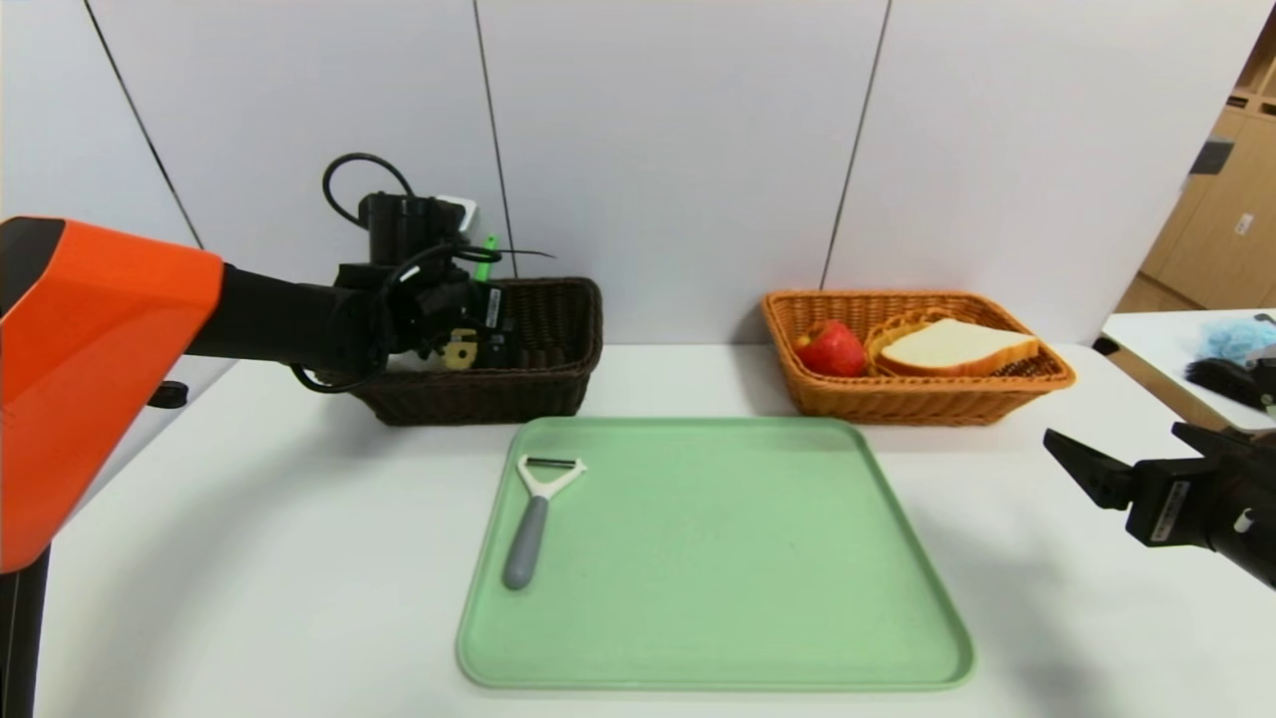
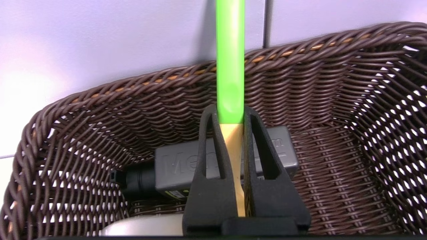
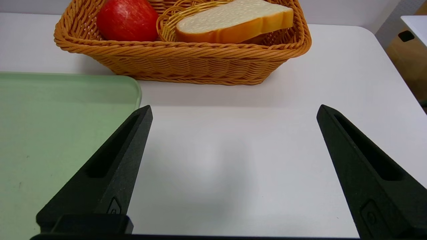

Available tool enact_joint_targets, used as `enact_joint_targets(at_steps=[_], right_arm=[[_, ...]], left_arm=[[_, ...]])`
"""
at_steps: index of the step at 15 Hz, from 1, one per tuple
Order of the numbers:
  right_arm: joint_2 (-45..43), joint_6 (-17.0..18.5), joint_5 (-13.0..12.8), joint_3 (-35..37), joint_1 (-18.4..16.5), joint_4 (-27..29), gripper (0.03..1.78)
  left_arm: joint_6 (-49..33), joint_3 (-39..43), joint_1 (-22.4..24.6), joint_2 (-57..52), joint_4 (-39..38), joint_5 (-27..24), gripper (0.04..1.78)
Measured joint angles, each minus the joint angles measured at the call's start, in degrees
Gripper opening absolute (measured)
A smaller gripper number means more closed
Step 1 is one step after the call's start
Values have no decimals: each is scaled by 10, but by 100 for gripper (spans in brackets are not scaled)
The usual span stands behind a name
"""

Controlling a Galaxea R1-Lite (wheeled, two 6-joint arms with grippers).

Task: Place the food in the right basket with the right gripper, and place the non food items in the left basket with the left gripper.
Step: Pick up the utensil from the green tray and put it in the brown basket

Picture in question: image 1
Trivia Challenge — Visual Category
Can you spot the red apple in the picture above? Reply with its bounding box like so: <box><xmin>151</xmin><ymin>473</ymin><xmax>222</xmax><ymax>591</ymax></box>
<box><xmin>795</xmin><ymin>320</ymin><xmax>870</xmax><ymax>379</ymax></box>

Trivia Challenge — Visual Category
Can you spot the white bread slice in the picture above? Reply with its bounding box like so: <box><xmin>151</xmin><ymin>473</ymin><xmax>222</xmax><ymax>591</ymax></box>
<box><xmin>881</xmin><ymin>319</ymin><xmax>1041</xmax><ymax>378</ymax></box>

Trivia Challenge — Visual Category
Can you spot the yellow pasta spoon green handle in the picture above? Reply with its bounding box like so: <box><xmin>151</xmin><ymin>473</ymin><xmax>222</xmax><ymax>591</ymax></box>
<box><xmin>444</xmin><ymin>235</ymin><xmax>498</xmax><ymax>371</ymax></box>

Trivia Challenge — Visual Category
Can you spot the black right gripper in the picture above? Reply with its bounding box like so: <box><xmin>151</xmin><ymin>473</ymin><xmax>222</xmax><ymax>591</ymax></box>
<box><xmin>1043</xmin><ymin>421</ymin><xmax>1276</xmax><ymax>589</ymax></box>

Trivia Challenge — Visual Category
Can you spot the wooden cabinet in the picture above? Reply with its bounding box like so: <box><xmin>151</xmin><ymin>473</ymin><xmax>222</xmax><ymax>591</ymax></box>
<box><xmin>1112</xmin><ymin>10</ymin><xmax>1276</xmax><ymax>317</ymax></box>

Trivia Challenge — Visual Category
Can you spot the dark brown wicker basket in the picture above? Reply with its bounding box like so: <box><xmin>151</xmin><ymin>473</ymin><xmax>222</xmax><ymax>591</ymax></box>
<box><xmin>339</xmin><ymin>277</ymin><xmax>604</xmax><ymax>427</ymax></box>

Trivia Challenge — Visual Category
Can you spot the small yellow wicker bread basket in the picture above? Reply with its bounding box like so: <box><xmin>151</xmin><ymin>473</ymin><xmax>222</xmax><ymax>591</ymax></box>
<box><xmin>865</xmin><ymin>311</ymin><xmax>1043</xmax><ymax>380</ymax></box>

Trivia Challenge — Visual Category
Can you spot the black brush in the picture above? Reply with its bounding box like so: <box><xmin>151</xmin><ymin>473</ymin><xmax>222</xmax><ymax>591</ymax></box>
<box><xmin>1184</xmin><ymin>359</ymin><xmax>1265</xmax><ymax>410</ymax></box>

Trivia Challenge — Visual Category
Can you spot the light green plastic tray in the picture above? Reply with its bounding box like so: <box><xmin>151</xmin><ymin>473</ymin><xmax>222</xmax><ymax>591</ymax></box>
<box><xmin>457</xmin><ymin>416</ymin><xmax>976</xmax><ymax>692</ymax></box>

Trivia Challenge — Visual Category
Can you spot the orange wicker basket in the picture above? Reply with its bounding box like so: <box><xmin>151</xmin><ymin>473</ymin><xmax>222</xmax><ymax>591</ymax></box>
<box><xmin>763</xmin><ymin>290</ymin><xmax>1078</xmax><ymax>428</ymax></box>

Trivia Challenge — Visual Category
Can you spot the white side table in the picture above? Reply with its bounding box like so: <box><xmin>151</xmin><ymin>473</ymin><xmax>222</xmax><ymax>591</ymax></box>
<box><xmin>1100</xmin><ymin>312</ymin><xmax>1276</xmax><ymax>440</ymax></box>

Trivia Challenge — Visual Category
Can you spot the blue fluffy cloth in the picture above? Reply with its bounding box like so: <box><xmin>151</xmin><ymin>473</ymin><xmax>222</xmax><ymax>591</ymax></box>
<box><xmin>1196</xmin><ymin>320</ymin><xmax>1276</xmax><ymax>362</ymax></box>

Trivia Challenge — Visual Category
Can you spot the white peeler grey handle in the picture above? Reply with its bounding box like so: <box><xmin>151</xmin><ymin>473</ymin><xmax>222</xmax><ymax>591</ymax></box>
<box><xmin>501</xmin><ymin>456</ymin><xmax>587</xmax><ymax>591</ymax></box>

